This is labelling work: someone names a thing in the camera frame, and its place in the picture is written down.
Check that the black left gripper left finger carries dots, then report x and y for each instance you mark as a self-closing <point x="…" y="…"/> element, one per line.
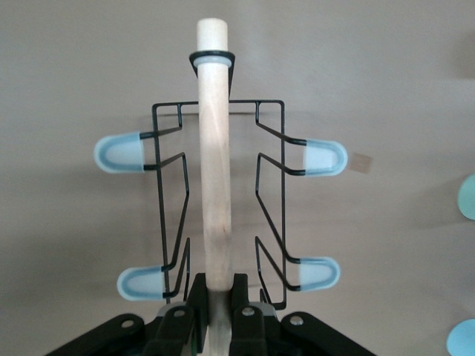
<point x="174" y="333"/>

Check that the clear tape patch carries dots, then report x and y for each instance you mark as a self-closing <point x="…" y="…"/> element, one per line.
<point x="361" y="163"/>

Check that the light blue cup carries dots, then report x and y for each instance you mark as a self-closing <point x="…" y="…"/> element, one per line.
<point x="464" y="339"/>

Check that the pale green cup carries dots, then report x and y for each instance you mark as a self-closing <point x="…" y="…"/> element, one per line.
<point x="468" y="198"/>

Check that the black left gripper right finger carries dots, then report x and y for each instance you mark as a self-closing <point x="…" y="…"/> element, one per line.
<point x="252" y="333"/>

